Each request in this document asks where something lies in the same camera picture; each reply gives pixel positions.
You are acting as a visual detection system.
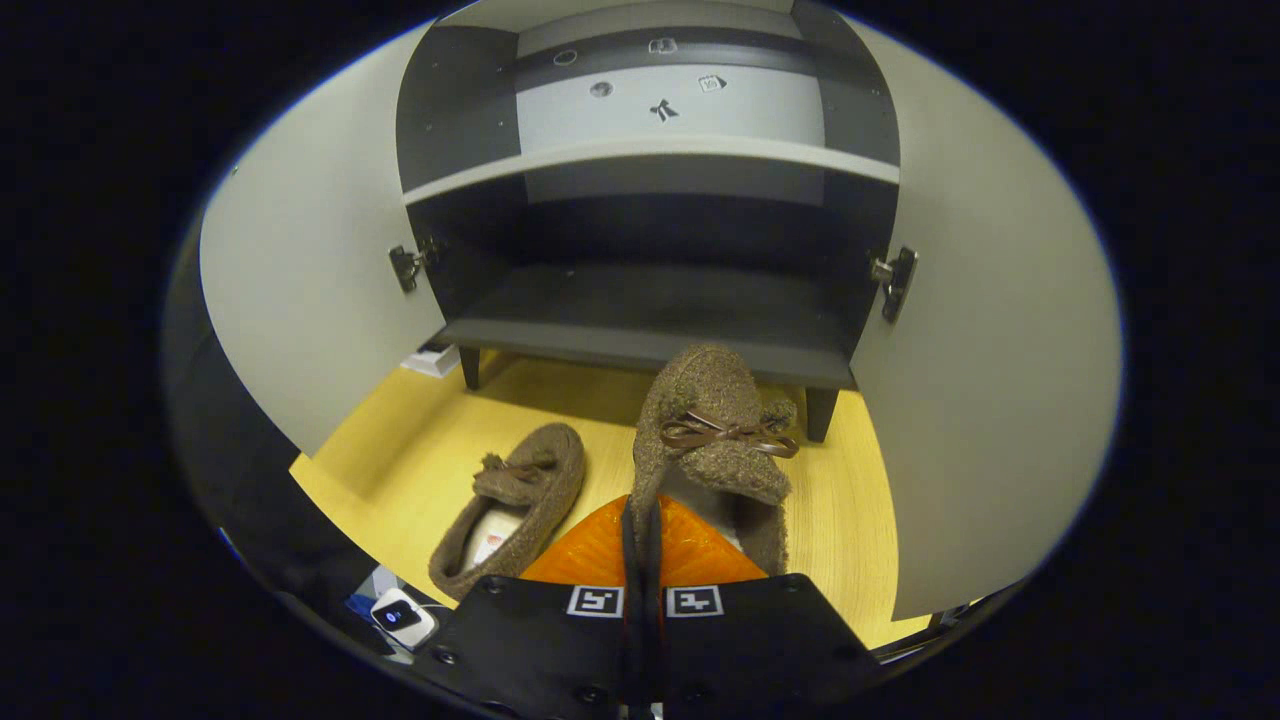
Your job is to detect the grey shoe cabinet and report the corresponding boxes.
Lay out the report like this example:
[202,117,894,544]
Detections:
[395,0,901,443]

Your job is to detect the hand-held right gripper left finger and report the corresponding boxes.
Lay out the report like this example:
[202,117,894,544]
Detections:
[410,493,643,720]

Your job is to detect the black backdrop cloth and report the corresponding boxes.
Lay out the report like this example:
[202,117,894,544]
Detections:
[165,215,401,641]

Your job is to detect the brown fuzzy shoe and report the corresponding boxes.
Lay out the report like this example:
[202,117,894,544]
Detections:
[630,345,801,579]
[428,422,588,603]

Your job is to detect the small white device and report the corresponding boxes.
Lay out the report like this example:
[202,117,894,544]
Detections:
[370,588,439,649]

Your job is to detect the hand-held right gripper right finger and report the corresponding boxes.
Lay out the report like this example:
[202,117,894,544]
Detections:
[642,493,886,719]

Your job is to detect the grey cabinet door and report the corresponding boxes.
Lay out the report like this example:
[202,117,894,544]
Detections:
[198,20,446,458]
[850,15,1123,623]

